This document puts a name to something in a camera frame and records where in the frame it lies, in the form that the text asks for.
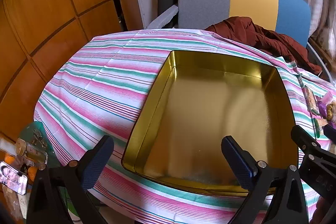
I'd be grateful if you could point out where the wooden side table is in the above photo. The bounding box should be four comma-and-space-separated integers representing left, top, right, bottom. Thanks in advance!
308, 35, 336, 69

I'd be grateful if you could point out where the pink hair roller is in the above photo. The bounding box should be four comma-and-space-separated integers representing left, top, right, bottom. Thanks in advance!
322, 91, 336, 106

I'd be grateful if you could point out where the gold metal tin box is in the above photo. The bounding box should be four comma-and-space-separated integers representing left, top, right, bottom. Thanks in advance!
121, 50, 302, 197

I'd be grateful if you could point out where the cracker packet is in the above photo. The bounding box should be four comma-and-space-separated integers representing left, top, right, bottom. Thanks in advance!
314, 118, 328, 138
304, 86, 320, 116

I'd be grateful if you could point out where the orange fruit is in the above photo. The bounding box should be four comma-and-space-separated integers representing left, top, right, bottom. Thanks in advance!
27, 166, 38, 183

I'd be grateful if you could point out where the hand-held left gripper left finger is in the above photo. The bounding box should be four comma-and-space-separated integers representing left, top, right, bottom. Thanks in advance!
26, 135, 114, 224

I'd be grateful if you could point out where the pink green striped tablecloth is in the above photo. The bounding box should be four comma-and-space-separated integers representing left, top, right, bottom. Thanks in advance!
34, 28, 336, 224

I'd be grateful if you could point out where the glass bottle with gold cap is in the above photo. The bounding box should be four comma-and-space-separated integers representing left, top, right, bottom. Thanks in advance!
16, 138, 49, 165

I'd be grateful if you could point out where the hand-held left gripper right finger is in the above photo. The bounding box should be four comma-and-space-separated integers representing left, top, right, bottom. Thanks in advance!
221, 135, 310, 224

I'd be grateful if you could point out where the smartphone with lit screen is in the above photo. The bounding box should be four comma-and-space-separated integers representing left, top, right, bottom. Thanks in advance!
0, 161, 28, 195

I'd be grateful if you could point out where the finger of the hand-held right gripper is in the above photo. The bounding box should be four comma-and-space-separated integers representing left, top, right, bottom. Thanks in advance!
323, 124, 336, 143
291, 125, 322, 155

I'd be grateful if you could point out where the brown jacket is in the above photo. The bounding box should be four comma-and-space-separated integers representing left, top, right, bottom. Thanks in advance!
205, 17, 322, 73

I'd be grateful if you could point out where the yellow plush toy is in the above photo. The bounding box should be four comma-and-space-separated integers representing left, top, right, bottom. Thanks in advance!
325, 105, 336, 119

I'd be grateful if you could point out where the wooden wardrobe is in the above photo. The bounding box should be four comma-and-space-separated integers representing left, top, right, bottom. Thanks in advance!
0, 0, 143, 153

